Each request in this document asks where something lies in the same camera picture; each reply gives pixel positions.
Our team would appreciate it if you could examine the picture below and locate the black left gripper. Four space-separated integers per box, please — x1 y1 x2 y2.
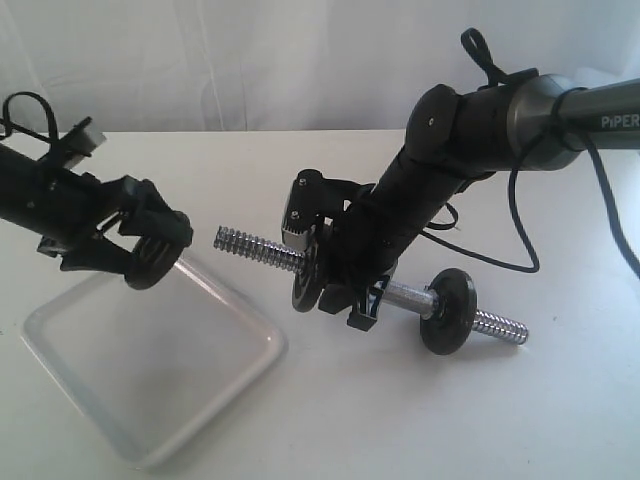
37 172 193 275

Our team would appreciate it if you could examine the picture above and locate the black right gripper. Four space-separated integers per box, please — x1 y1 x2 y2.
319 184 390 332

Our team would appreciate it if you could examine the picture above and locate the black weight plate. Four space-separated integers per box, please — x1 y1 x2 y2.
124 237 184 290

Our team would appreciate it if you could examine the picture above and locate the chrome dumbbell bar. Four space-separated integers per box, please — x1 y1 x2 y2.
213 226 529 345

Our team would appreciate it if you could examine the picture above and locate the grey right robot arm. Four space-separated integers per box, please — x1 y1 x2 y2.
312 71 639 330

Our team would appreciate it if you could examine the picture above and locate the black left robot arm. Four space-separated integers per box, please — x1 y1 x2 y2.
1 147 193 290

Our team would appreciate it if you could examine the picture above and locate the black plate left end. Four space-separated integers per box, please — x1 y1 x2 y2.
292 240 328 313

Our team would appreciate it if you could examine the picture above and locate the black plate end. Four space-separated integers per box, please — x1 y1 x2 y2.
420 268 477 356
292 240 328 313

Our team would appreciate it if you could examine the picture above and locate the black plate right end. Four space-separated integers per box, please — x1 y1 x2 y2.
420 268 477 356

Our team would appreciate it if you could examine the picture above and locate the white rectangular tray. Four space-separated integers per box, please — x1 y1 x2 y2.
22 255 287 470

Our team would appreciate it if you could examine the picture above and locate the white sheer curtain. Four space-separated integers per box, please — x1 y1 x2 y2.
1 1 639 132

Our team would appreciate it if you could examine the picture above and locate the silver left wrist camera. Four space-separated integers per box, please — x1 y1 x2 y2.
60 117 106 169

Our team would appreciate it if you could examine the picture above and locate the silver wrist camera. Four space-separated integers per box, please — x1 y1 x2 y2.
60 117 106 169
281 169 357 252

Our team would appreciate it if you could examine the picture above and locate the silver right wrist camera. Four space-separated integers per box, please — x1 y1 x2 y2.
281 169 357 252

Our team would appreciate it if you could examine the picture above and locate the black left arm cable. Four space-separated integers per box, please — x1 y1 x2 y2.
0 91 66 166

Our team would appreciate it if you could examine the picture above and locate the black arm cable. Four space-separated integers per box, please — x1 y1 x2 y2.
0 91 66 166
419 28 640 279

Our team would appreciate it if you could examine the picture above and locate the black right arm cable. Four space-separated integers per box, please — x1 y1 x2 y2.
419 28 640 279

